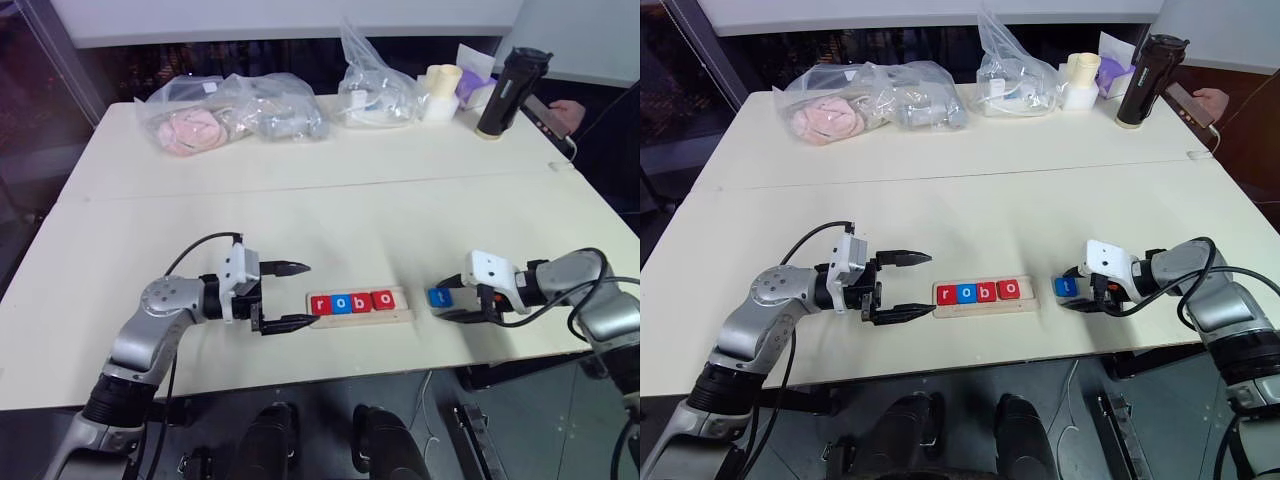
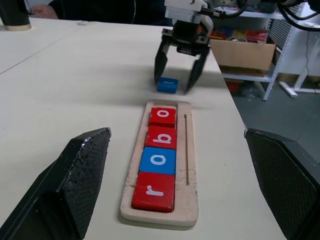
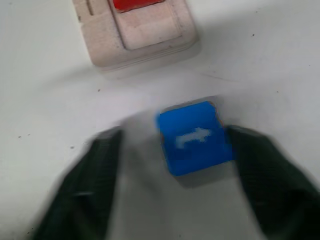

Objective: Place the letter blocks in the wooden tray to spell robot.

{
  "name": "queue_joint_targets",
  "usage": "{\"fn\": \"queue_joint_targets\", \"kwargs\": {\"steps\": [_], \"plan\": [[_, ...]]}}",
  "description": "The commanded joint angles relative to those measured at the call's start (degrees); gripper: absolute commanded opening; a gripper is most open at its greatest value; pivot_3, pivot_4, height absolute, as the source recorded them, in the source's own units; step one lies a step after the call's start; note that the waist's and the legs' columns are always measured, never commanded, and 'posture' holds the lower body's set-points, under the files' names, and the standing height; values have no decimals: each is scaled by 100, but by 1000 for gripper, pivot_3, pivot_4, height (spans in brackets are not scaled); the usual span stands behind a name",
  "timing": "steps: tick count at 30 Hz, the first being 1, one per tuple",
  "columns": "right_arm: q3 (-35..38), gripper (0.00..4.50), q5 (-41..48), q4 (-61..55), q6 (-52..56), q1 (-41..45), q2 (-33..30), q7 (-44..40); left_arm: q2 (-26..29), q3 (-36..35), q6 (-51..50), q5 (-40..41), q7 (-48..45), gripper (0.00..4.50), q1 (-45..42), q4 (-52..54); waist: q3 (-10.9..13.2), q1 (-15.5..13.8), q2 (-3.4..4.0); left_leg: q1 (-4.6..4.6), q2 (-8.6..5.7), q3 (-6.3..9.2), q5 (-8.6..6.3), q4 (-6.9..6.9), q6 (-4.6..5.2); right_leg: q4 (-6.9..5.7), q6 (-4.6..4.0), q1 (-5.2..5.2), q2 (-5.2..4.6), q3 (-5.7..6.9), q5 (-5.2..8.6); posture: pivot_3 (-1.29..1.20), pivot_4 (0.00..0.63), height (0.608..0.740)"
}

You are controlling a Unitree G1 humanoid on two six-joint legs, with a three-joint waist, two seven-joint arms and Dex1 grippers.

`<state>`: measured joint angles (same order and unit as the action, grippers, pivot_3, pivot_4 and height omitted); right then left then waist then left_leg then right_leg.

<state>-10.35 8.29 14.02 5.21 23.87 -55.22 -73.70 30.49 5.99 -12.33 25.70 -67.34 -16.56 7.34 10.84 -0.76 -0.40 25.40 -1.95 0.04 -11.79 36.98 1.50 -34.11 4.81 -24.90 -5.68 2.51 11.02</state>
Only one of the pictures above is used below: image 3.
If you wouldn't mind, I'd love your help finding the red letter o block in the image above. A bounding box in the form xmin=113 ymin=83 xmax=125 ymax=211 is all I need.
xmin=111 ymin=0 xmax=167 ymax=14

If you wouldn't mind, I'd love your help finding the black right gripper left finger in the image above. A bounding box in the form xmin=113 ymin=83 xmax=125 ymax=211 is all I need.
xmin=29 ymin=128 xmax=123 ymax=240

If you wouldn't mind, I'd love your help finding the blue letter t block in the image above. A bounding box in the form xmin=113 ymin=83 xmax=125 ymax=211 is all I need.
xmin=157 ymin=100 xmax=237 ymax=177

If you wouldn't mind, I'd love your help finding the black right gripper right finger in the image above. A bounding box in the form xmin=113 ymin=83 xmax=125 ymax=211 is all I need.
xmin=224 ymin=124 xmax=320 ymax=240

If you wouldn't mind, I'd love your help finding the white wooden tray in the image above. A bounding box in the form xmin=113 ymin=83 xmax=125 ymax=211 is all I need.
xmin=72 ymin=0 xmax=201 ymax=74

